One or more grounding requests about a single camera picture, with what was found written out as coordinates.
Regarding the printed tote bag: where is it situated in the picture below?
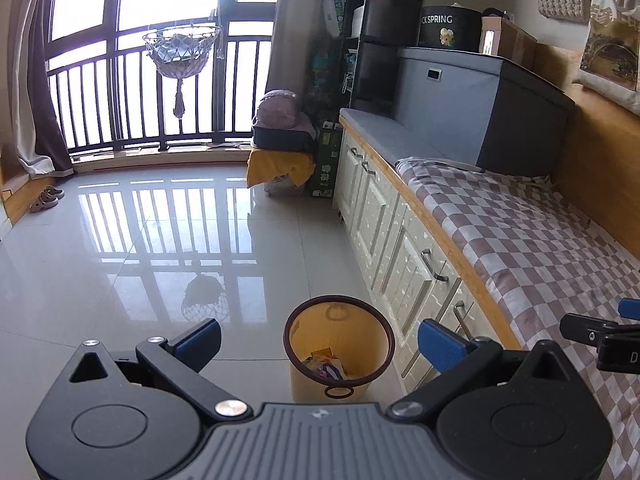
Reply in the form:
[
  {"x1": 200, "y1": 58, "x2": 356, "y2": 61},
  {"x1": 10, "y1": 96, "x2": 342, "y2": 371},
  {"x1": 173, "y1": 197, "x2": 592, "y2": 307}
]
[{"x1": 572, "y1": 0, "x2": 640, "y2": 108}]

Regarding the pink cushion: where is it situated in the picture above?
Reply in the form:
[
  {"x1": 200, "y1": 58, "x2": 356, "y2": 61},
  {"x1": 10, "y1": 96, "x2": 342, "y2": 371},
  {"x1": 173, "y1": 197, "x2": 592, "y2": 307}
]
[{"x1": 252, "y1": 89, "x2": 317, "y2": 133}]

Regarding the yellow cloth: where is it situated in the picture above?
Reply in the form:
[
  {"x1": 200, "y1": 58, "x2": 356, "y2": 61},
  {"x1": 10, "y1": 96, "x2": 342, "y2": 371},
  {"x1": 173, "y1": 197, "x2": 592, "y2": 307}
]
[{"x1": 246, "y1": 147, "x2": 316, "y2": 188}]

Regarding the white printed bag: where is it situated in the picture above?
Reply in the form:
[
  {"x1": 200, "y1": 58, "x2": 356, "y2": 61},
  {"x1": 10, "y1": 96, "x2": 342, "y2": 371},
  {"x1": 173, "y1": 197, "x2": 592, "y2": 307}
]
[{"x1": 264, "y1": 172, "x2": 306, "y2": 197}]

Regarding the black round box with flower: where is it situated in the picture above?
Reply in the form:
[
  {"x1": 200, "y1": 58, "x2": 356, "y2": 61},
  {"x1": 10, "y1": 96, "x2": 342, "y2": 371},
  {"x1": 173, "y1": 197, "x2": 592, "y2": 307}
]
[{"x1": 418, "y1": 5, "x2": 483, "y2": 53}]

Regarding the brown curtain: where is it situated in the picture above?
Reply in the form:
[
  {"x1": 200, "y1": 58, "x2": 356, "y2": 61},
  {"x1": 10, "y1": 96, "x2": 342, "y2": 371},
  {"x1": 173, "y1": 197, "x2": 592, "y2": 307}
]
[{"x1": 27, "y1": 0, "x2": 76, "y2": 176}]

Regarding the white wooden-top bench cabinet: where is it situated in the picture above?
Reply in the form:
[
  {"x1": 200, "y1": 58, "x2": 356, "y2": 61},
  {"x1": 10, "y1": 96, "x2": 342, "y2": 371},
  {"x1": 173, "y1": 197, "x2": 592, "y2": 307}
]
[{"x1": 332, "y1": 115, "x2": 523, "y2": 396}]

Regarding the dark soft case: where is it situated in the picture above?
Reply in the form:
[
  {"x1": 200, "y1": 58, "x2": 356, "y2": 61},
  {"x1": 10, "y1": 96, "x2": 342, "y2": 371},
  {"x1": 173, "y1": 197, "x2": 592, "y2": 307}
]
[{"x1": 251, "y1": 122, "x2": 318, "y2": 153}]

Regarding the hanging net basket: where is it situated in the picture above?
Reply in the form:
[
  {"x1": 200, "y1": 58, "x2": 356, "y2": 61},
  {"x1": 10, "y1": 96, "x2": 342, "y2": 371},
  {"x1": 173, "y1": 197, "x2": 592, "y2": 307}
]
[{"x1": 141, "y1": 7, "x2": 223, "y2": 120}]

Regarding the white toilet paper pack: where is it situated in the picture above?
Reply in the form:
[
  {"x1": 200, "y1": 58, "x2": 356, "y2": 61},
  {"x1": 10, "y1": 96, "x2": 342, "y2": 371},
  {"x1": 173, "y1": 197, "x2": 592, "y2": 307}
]
[{"x1": 322, "y1": 0, "x2": 348, "y2": 38}]

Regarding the black balcony railing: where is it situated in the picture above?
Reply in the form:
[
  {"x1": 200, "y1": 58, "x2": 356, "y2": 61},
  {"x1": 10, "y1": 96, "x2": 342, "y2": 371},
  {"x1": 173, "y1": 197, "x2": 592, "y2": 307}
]
[{"x1": 47, "y1": 20, "x2": 276, "y2": 153}]

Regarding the grey fabric storage box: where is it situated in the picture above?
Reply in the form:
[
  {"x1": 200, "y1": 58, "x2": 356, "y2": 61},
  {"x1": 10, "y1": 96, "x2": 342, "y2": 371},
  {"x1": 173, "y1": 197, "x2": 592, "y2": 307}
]
[{"x1": 392, "y1": 46, "x2": 576, "y2": 178}]

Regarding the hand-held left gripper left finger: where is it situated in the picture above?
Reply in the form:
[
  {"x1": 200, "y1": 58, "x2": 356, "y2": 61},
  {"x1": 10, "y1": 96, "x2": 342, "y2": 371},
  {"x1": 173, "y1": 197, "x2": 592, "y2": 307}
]
[{"x1": 69, "y1": 317, "x2": 253, "y2": 421}]

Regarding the white curtain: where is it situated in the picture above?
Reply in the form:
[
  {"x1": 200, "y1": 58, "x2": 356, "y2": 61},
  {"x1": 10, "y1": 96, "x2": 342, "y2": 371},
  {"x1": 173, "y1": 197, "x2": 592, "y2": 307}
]
[{"x1": 0, "y1": 0, "x2": 51, "y2": 178}]

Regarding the green carton box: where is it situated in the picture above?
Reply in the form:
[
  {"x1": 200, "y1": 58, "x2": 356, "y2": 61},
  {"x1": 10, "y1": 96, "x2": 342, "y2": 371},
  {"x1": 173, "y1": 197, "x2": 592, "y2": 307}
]
[{"x1": 306, "y1": 120, "x2": 346, "y2": 198}]

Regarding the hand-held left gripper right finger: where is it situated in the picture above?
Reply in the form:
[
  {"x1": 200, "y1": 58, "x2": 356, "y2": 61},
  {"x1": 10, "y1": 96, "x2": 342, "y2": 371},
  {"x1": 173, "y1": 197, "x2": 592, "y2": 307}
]
[{"x1": 390, "y1": 318, "x2": 571, "y2": 418}]

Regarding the brown cardboard box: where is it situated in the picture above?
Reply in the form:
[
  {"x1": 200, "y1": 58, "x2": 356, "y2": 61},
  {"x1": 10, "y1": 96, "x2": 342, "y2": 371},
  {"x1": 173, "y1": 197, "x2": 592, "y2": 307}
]
[{"x1": 480, "y1": 15, "x2": 538, "y2": 73}]

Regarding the checkered blanket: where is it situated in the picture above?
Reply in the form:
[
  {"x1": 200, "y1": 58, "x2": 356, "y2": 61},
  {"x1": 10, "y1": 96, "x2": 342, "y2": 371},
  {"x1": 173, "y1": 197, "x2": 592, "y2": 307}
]
[{"x1": 395, "y1": 156, "x2": 640, "y2": 480}]

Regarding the grey-brown curtain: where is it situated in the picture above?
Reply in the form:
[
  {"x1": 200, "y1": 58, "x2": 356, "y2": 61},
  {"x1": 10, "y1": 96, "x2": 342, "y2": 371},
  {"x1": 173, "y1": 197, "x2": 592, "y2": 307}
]
[{"x1": 265, "y1": 0, "x2": 351, "y2": 111}]

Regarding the low wooden platform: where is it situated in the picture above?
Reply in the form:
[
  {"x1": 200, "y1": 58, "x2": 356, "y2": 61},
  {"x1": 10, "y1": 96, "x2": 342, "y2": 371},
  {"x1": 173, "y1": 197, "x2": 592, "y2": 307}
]
[{"x1": 0, "y1": 175, "x2": 56, "y2": 226}]

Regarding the wooden back panel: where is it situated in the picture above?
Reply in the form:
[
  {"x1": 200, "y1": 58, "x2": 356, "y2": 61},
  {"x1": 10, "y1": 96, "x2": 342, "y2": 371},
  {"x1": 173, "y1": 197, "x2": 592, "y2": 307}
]
[{"x1": 532, "y1": 42, "x2": 640, "y2": 281}]

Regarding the wood-look bin with brown rim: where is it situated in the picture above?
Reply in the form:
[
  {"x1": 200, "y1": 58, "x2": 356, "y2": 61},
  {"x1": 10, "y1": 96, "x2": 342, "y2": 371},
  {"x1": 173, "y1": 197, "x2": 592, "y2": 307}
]
[{"x1": 283, "y1": 296, "x2": 396, "y2": 405}]

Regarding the black drawer tower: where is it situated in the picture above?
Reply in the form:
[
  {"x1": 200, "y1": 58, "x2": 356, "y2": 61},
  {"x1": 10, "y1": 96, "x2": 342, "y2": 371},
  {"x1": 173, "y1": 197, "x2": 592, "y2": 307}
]
[{"x1": 350, "y1": 0, "x2": 430, "y2": 111}]

